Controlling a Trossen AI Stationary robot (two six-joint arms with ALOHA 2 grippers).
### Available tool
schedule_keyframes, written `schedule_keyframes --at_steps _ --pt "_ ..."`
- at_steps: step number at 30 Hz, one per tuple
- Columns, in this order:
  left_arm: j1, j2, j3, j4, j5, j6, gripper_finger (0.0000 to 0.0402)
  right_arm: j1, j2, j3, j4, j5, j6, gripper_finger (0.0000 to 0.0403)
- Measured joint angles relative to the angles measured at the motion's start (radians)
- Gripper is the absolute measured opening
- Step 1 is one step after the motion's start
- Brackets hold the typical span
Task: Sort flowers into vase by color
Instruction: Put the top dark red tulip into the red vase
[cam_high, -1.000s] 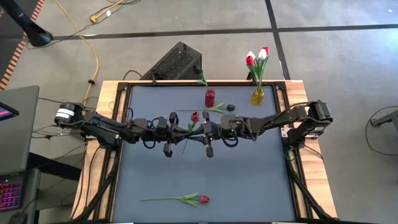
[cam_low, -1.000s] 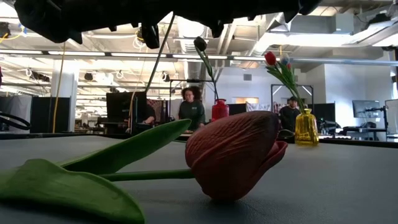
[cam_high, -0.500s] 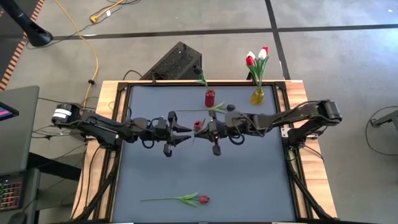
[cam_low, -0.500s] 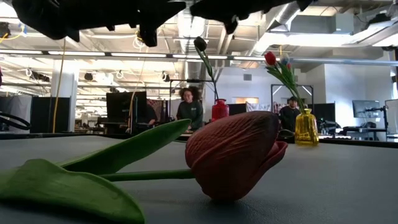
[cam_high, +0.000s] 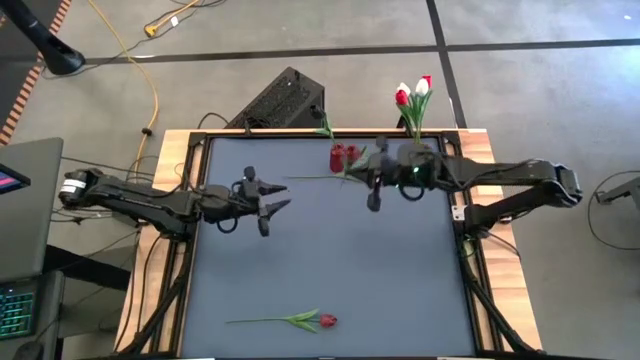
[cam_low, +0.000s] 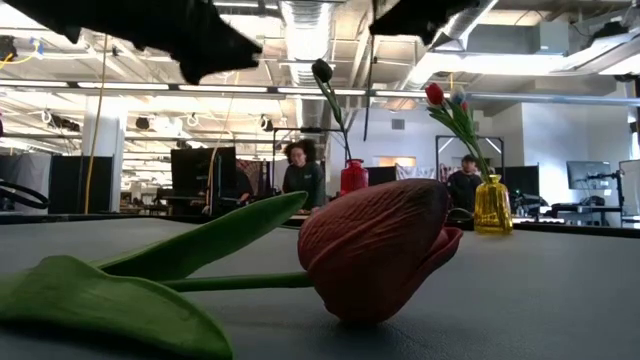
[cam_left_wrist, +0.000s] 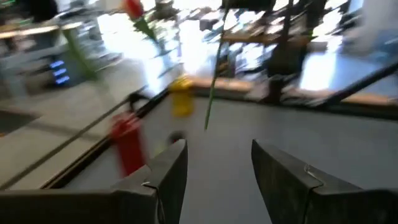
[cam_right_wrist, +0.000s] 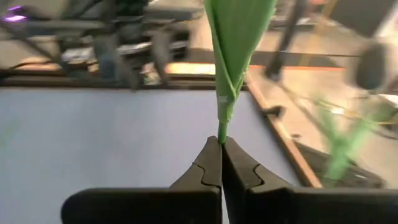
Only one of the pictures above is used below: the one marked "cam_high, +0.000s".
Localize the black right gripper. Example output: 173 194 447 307
349 136 444 213

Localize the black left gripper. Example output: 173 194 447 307
218 166 293 239

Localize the black tulip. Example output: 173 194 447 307
283 167 365 185
309 103 337 147

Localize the bright red tulip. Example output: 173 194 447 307
394 89 421 144
418 74 434 144

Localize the red ribbed vase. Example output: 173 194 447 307
328 143 347 174

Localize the grey table mat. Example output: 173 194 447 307
180 135 477 359

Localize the black computer tower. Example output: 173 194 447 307
224 66 326 130

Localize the black stand foot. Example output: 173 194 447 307
594 175 640 205

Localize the black stand pole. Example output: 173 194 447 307
0 0 86 76

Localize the screen with pink display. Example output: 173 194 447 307
0 163 31 196

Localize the orange edged floor mat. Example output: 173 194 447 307
0 0 74 146

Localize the laptop with green keyboard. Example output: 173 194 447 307
0 272 66 351

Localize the black computer mouse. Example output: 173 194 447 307
12 339 46 360

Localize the black metal table frame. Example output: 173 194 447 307
114 127 539 360

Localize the long yellow cable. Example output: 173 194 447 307
87 0 161 185

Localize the yellow cord with plug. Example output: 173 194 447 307
143 0 202 39

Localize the black cable loop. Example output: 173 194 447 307
587 169 640 251

